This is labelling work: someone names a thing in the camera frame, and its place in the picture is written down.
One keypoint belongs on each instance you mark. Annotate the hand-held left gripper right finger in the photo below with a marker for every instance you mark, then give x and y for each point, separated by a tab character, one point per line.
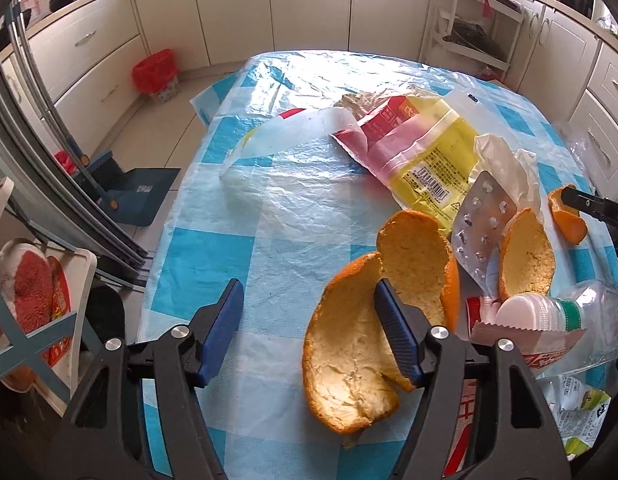
396	332

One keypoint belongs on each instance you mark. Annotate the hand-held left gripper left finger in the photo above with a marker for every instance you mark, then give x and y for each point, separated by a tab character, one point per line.
220	330

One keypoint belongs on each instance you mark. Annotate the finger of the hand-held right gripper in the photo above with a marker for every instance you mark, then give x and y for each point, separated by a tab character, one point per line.
584	201

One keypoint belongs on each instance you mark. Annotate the small orange peel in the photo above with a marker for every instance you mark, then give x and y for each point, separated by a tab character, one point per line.
569	225

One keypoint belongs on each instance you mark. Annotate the large orange peel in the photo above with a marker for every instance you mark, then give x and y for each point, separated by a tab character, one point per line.
339	360
419	260

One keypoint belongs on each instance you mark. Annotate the yellow and red plastic bag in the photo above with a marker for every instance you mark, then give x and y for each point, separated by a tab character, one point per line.
429	155

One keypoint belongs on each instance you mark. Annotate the white translucent plastic bag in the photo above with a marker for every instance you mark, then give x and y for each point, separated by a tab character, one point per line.
289	135

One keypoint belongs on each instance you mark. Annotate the red lined trash bin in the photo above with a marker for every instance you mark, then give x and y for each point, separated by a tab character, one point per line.
154	72

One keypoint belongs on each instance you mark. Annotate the crinkled clear plastic bag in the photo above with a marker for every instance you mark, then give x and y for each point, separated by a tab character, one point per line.
581	155

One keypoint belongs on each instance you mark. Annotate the cupped orange peel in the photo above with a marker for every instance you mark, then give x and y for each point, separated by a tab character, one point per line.
526	260

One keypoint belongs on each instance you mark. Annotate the cream crumpled plastic bag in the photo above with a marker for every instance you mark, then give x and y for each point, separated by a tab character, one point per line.
504	160

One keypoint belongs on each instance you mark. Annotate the silver pill blister pack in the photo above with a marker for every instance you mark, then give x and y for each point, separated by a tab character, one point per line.
484	220

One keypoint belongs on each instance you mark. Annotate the blue checked plastic tablecloth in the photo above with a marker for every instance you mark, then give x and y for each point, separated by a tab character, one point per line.
289	240

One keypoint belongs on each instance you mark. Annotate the red printed paper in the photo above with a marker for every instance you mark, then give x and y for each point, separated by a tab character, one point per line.
466	425

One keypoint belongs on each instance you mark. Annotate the clear bottle with white cap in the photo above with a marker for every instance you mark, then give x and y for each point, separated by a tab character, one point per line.
549	312

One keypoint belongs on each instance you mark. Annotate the red and white wrapper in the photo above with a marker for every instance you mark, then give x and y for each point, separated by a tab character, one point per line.
544	347

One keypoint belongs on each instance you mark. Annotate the white chair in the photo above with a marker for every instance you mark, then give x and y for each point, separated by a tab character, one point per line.
79	280

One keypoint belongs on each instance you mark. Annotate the blue dustpan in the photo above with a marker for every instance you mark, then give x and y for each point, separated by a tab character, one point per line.
134	190

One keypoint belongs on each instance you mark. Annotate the green and white packet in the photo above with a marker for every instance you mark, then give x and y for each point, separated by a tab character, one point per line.
579	405

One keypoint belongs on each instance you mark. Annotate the red cushion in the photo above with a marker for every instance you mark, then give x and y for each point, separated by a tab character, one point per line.
31	295

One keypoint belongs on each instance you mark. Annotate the black wok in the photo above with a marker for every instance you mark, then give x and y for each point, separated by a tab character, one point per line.
476	37

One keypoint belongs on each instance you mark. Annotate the white storage rack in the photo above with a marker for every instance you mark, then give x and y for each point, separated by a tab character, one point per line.
469	5

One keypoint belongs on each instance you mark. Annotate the stainless steel refrigerator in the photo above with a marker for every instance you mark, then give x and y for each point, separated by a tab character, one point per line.
24	160

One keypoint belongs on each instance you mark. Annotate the white kitchen cabinets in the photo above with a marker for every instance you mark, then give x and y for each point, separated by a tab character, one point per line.
309	5

